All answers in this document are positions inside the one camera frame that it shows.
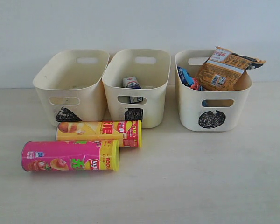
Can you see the cream bin triangle mark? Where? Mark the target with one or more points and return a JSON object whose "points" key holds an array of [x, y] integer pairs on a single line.
{"points": [[70, 86]]}

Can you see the pink Lays chips can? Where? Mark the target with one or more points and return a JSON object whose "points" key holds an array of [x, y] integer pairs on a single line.
{"points": [[70, 155]]}

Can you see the blue noodle packet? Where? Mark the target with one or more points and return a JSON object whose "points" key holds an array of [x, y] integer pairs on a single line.
{"points": [[193, 83]]}

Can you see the yellow Lays chips can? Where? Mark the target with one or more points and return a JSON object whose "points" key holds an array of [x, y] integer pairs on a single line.
{"points": [[128, 133]]}

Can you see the cream bin circle mark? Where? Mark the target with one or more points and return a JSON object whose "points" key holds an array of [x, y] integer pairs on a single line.
{"points": [[196, 117]]}

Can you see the cream bin square mark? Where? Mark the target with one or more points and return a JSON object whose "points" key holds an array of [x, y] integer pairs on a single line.
{"points": [[151, 68]]}

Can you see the orange noodle packet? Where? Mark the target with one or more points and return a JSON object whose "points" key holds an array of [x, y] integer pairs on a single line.
{"points": [[224, 68]]}

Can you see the small white blue packet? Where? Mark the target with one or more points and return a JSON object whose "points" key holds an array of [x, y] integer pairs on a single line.
{"points": [[132, 83]]}

